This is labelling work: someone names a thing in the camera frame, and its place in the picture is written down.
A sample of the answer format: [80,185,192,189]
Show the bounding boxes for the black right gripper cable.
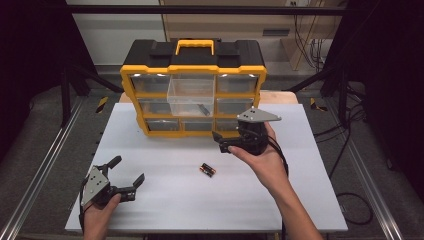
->
[266,134,290,240]

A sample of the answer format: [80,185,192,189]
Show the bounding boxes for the person's right hand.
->
[228,121,288,194]

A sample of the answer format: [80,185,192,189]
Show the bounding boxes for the aluminium frame rail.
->
[324,98,406,240]
[0,96,86,240]

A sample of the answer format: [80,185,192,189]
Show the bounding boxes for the black floor cables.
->
[313,83,368,144]

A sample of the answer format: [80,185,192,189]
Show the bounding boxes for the black metal stand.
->
[286,64,368,129]
[59,63,124,128]

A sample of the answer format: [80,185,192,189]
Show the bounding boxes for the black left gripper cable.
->
[78,176,93,231]

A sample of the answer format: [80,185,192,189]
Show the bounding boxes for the black looped floor cable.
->
[328,133,374,226]

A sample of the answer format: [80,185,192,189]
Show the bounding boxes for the black curtain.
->
[324,0,424,194]
[0,0,98,161]

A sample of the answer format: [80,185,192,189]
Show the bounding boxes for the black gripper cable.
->
[78,176,93,231]
[266,134,290,240]

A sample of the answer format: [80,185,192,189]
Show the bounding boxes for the grey vent plate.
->
[262,28,291,37]

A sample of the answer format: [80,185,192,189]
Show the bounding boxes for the clear plastic drawer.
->
[166,73,216,118]

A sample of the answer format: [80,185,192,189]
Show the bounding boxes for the bundle of hanging cables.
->
[292,0,329,73]

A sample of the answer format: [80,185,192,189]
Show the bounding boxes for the person's left hand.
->
[83,193,123,234]

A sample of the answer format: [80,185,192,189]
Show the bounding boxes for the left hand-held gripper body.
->
[81,163,138,208]

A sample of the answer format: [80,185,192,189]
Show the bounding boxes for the black horizontal bar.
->
[64,3,349,17]

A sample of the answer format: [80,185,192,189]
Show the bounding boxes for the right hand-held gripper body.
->
[219,107,283,157]

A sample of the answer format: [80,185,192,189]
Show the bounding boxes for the yellow and black storage organizer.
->
[119,38,268,139]

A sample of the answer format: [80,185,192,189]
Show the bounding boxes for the yellow and black hazard tape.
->
[309,97,329,113]
[95,96,110,114]

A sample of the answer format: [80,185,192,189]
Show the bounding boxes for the set of transparent drawers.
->
[129,73,259,132]

